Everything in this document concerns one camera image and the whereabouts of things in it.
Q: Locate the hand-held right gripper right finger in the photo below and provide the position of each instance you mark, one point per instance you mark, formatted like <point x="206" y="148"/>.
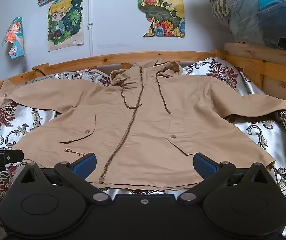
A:
<point x="203" y="164"/>

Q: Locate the floral satin bedspread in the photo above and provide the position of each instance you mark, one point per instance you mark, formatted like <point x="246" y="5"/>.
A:
<point x="258" y="130"/>

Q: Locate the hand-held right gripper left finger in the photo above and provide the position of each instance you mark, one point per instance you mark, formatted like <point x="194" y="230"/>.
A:
<point x="83" y="163"/>

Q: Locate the white wall pipe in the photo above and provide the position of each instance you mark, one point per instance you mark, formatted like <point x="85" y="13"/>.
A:
<point x="90" y="20"/>

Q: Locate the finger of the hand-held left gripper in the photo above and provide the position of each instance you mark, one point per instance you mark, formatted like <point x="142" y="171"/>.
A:
<point x="14" y="155"/>

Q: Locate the landscape wall poster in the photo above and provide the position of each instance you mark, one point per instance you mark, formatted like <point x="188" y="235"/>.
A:
<point x="161" y="7"/>

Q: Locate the wooden bed frame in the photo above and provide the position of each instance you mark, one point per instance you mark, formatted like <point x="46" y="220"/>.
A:
<point x="270" y="72"/>

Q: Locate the green cartoon figure wall poster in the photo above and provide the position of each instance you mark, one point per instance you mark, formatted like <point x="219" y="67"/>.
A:
<point x="64" y="20"/>

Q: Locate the curled cartoon girl wall poster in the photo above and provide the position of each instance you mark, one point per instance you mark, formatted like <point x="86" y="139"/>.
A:
<point x="15" y="37"/>

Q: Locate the tan hooded jacket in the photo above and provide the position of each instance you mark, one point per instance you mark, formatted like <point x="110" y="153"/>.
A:
<point x="145" y="130"/>

